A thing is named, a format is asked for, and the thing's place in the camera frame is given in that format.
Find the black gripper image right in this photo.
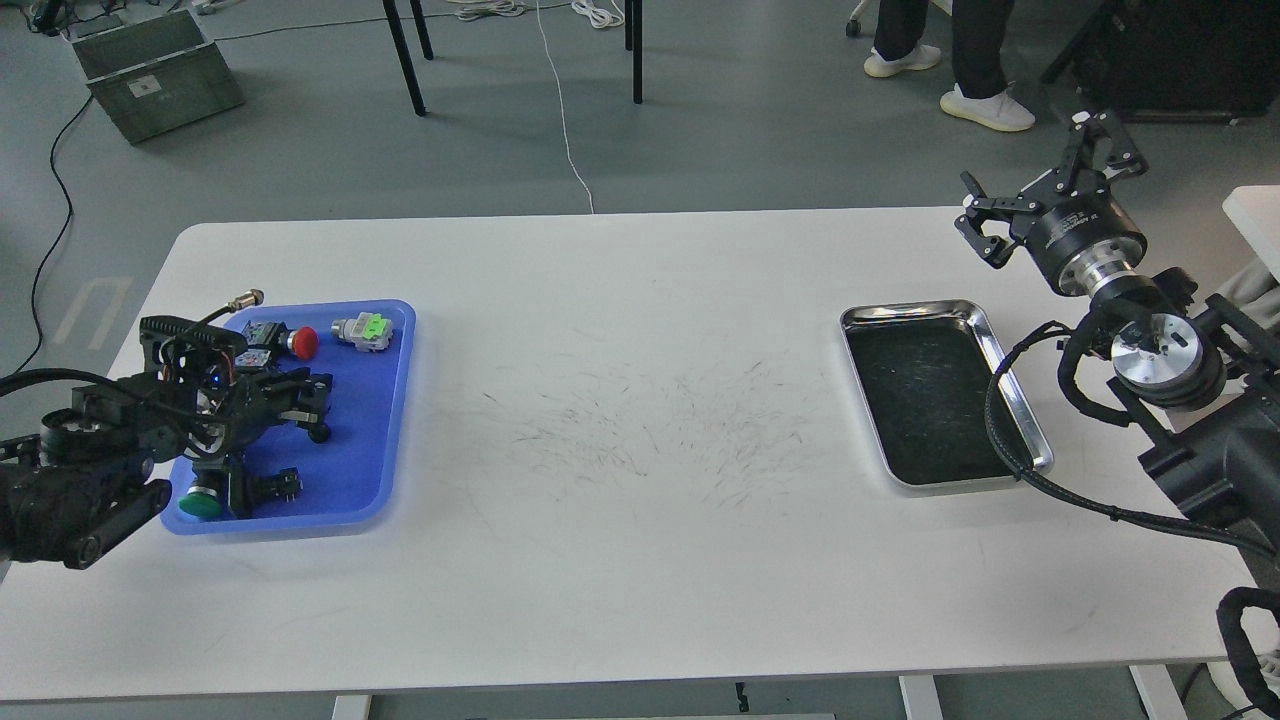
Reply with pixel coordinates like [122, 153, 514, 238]
[954, 110, 1149, 299]

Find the grey green connector module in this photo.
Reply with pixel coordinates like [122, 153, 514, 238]
[330, 313, 396, 352]

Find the person's white shoe right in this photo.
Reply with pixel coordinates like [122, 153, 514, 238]
[940, 85, 1036, 133]

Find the white cable on floor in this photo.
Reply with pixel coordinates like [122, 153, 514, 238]
[445, 0, 626, 214]

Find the black table leg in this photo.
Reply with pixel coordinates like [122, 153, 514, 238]
[381, 0, 428, 117]

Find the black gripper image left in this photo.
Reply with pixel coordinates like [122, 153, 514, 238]
[183, 368, 333, 466]

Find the black cabinet on floor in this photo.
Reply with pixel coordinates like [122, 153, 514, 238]
[1039, 1, 1279, 124]

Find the blue plastic tray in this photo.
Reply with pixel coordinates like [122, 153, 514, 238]
[160, 299, 416, 541]

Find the person's white shoe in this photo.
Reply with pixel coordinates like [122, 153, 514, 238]
[863, 44, 942, 79]
[940, 85, 1036, 133]

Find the green push button switch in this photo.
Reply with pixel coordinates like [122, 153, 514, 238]
[178, 462, 230, 521]

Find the silver metal tray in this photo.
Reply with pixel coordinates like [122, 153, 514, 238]
[838, 299, 1055, 495]

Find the black switch component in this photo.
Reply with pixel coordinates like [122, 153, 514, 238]
[227, 468, 302, 519]

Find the red push button switch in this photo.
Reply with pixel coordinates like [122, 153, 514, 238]
[236, 322, 317, 368]

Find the person's white shoe left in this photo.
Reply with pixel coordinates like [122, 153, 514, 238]
[863, 44, 942, 79]

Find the black robot arm image left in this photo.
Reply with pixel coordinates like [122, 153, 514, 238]
[1, 290, 334, 569]

